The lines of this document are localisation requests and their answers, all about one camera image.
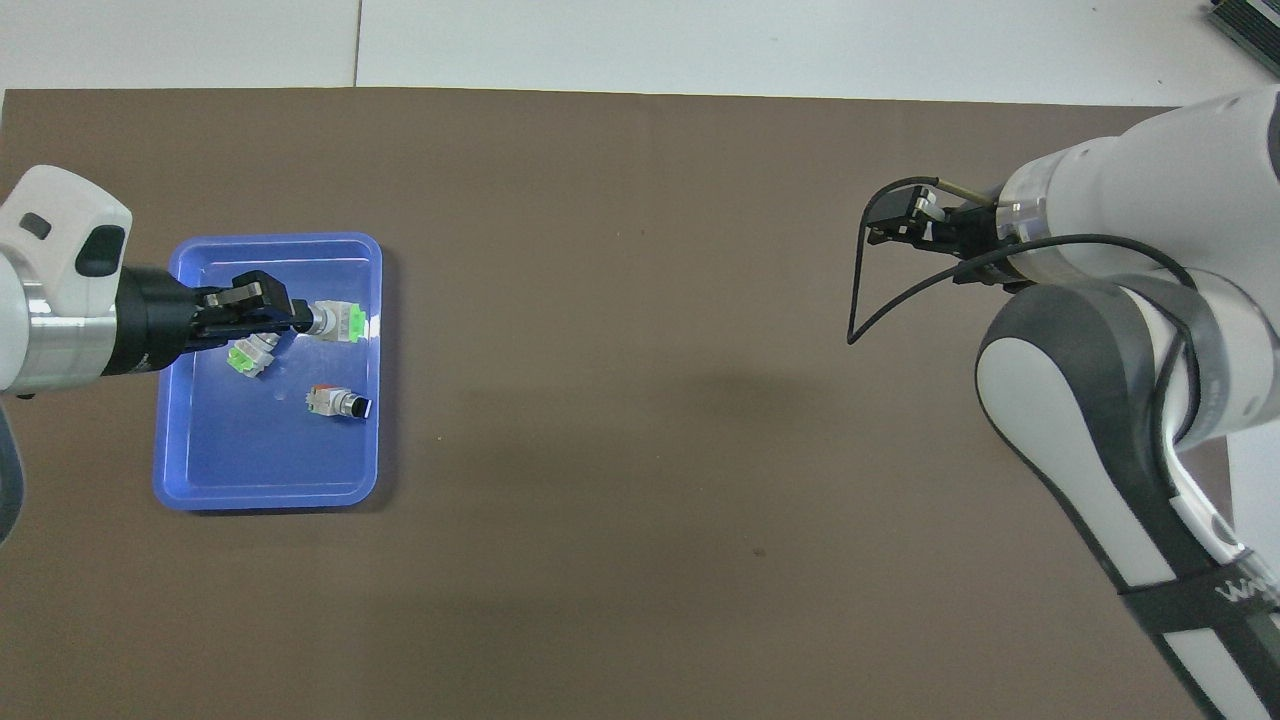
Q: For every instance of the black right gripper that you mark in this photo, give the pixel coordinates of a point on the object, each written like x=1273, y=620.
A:
x=975, y=245

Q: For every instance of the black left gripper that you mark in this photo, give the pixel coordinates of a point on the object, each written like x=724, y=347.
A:
x=160, y=320

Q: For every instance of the green capped selector switch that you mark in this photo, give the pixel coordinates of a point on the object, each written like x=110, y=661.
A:
x=250, y=357
x=340, y=320

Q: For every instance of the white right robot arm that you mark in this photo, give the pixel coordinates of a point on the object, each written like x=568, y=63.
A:
x=1150, y=200

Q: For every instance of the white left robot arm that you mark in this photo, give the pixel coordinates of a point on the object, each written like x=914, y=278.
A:
x=60, y=330

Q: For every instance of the blue plastic tray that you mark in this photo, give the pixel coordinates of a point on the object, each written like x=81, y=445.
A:
x=260, y=460

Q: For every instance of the brown table mat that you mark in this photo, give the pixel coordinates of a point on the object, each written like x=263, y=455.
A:
x=650, y=450

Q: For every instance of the grey ribbed device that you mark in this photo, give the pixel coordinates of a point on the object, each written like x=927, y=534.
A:
x=1250, y=22

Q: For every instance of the orange capped selector switch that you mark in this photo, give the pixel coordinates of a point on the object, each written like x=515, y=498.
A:
x=330, y=400

